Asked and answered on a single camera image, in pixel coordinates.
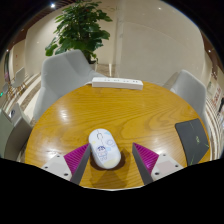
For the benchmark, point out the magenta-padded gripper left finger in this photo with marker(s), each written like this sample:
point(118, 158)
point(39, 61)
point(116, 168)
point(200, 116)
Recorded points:
point(76, 159)

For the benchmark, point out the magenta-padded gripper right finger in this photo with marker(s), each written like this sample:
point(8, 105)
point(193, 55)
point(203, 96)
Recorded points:
point(146, 157)

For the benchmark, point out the white cartoon-print computer mouse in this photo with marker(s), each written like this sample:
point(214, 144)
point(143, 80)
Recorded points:
point(104, 148)

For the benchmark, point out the dark grey mouse pad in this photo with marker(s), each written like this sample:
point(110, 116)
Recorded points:
point(192, 140)

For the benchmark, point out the grey upholstered armchair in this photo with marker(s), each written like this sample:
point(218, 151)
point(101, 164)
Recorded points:
point(13, 133)
point(190, 88)
point(63, 76)

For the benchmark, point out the white power strip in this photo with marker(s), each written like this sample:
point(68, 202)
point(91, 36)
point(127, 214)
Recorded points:
point(116, 83)

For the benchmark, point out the group of far chairs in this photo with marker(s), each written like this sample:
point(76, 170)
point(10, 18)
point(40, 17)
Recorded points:
point(18, 80)

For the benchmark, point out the green leafy potted plant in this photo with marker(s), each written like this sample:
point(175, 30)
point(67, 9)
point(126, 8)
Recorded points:
point(80, 30)

